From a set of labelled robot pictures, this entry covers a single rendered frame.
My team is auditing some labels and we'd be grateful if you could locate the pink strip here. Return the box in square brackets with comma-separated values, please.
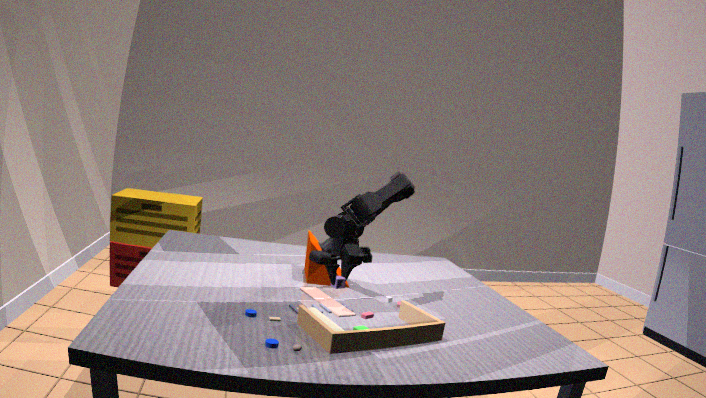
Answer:
[300, 287, 334, 301]

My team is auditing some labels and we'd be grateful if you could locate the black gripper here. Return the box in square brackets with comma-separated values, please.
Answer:
[309, 235, 359, 285]

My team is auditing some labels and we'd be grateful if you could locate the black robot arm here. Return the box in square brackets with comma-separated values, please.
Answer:
[317, 171, 415, 265]

